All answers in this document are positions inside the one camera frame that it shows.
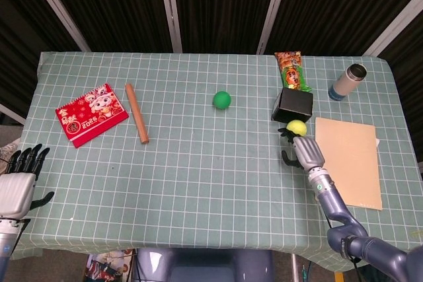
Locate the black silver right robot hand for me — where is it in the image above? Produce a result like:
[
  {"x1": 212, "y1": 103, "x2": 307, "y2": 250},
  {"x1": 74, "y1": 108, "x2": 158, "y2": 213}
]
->
[{"x1": 277, "y1": 126, "x2": 327, "y2": 171}]

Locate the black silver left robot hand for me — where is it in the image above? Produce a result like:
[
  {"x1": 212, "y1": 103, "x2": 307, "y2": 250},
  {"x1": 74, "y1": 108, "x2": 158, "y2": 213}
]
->
[{"x1": 0, "y1": 143, "x2": 56, "y2": 221}]

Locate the yellow tennis ball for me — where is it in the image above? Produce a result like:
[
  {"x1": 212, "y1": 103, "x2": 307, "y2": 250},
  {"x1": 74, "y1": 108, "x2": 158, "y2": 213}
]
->
[{"x1": 286, "y1": 120, "x2": 309, "y2": 136}]

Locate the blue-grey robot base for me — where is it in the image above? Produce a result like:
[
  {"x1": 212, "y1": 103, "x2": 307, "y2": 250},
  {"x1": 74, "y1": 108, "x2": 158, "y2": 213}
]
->
[{"x1": 136, "y1": 247, "x2": 275, "y2": 282}]

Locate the black open box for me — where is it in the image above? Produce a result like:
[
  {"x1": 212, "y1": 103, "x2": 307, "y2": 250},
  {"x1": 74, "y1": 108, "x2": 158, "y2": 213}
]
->
[{"x1": 270, "y1": 87, "x2": 314, "y2": 123}]

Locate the green ball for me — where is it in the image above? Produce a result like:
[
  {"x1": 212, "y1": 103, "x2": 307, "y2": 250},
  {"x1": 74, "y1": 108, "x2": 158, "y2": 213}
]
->
[{"x1": 211, "y1": 90, "x2": 232, "y2": 110}]

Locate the colourful printed snack packet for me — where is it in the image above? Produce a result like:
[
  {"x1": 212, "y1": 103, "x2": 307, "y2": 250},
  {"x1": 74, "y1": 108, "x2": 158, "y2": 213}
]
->
[{"x1": 85, "y1": 248, "x2": 135, "y2": 282}]

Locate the beige folder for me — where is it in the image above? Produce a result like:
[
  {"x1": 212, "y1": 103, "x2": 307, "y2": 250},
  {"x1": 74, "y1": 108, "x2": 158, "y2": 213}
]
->
[{"x1": 314, "y1": 116, "x2": 383, "y2": 211}]

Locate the silver blue thermos bottle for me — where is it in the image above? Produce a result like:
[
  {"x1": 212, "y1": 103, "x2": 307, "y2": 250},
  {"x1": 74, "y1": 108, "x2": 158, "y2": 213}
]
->
[{"x1": 327, "y1": 63, "x2": 368, "y2": 102}]

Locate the orange green snack packet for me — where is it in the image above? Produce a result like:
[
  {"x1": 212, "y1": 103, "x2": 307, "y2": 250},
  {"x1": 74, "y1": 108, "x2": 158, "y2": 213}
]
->
[{"x1": 274, "y1": 51, "x2": 313, "y2": 93}]

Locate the red desk calendar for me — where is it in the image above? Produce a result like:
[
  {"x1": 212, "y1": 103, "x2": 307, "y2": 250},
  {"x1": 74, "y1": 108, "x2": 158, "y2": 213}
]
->
[{"x1": 55, "y1": 83, "x2": 130, "y2": 149}]

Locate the metal table leg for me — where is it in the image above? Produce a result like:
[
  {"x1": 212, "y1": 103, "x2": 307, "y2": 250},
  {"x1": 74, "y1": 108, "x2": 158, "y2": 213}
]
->
[{"x1": 289, "y1": 254, "x2": 303, "y2": 282}]

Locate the green checked tablecloth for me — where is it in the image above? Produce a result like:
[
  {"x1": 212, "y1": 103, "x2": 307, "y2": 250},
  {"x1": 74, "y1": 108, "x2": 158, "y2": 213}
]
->
[{"x1": 8, "y1": 51, "x2": 423, "y2": 265}]

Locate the wooden rod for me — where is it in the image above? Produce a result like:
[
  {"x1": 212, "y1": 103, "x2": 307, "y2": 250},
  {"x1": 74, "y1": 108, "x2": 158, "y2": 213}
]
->
[{"x1": 124, "y1": 83, "x2": 150, "y2": 145}]

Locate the white frame bar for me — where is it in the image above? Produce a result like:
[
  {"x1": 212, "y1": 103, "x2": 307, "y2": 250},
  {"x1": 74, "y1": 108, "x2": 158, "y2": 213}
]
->
[
  {"x1": 0, "y1": 102, "x2": 27, "y2": 126},
  {"x1": 256, "y1": 0, "x2": 293, "y2": 55},
  {"x1": 22, "y1": 0, "x2": 92, "y2": 53},
  {"x1": 157, "y1": 0, "x2": 183, "y2": 53},
  {"x1": 362, "y1": 0, "x2": 423, "y2": 57}
]

